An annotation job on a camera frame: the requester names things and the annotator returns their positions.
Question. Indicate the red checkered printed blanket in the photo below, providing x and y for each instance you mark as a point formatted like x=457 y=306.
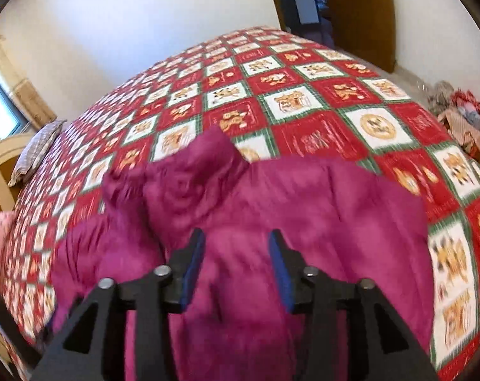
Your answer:
x=323 y=127

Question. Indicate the brown wooden door frame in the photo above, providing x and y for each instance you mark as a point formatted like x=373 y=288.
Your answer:
x=281 y=4

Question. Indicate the beige curtain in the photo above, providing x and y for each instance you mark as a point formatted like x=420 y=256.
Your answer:
x=29 y=95

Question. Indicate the magenta down jacket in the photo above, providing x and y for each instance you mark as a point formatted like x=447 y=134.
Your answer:
x=287 y=198

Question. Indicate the brown wooden door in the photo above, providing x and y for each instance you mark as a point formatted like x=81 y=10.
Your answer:
x=359 y=20

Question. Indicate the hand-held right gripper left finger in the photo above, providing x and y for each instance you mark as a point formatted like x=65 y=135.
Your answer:
x=192 y=270

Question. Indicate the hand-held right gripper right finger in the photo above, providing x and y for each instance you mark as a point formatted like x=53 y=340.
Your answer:
x=281 y=274

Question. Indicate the pile of clothes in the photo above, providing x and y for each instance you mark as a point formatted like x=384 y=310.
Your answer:
x=462 y=115

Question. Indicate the striped grey pillow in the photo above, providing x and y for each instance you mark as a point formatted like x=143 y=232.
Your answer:
x=35 y=151

